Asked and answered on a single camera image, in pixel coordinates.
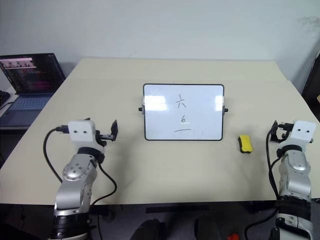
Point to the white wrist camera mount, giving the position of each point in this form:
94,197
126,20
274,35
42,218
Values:
81,136
301,136

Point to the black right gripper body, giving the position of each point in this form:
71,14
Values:
285,130

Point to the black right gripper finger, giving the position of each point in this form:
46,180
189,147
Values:
273,132

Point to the small red object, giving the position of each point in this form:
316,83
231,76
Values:
233,237

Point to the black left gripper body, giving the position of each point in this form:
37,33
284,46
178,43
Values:
103,137

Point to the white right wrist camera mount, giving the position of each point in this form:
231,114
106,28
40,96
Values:
301,136

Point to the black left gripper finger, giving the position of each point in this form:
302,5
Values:
114,131

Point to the black-framed tabletop whiteboard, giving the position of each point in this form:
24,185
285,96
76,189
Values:
183,112

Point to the yellow and black eraser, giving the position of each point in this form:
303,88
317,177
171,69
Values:
246,143

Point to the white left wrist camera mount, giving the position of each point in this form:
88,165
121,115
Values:
81,136

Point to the dark rounded shape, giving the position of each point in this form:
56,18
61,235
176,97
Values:
150,230

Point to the open blue laptop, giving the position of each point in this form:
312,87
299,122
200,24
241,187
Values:
30,75

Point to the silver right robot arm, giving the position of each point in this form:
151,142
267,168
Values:
295,175

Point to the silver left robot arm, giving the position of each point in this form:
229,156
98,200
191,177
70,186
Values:
75,172

